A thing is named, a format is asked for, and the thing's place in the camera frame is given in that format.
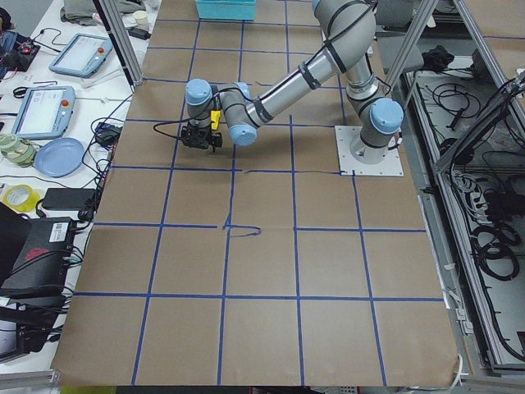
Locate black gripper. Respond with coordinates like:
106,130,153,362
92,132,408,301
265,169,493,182
181,123,223,153

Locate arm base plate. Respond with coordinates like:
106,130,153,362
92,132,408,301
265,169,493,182
335,126,404,176

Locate white paper cup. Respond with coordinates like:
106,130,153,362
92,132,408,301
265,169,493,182
132,10,149,30

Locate black computer box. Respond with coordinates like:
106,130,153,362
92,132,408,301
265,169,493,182
1,204,74,299

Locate near teach pendant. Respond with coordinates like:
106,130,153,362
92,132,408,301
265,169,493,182
11,86,76,140

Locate teach pendant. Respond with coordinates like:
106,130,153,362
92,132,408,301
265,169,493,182
11,86,76,140
48,34,113,78

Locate yellow tape roll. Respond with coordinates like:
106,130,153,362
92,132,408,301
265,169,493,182
2,185,40,213

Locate black power adapter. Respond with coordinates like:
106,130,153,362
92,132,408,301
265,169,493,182
42,188,95,211

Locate aluminium frame post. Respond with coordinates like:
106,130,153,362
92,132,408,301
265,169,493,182
94,0,144,87

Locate green tape rolls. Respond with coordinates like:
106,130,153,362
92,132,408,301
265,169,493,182
1,134,37,167

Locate blue plate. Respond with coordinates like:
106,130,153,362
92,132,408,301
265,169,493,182
34,137,84,177

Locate light blue plastic bin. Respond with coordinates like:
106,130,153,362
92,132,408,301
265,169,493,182
195,0,257,21

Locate far teach pendant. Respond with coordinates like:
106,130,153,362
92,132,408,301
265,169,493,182
48,34,113,78

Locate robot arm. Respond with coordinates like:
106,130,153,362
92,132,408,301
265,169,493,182
180,1,404,164

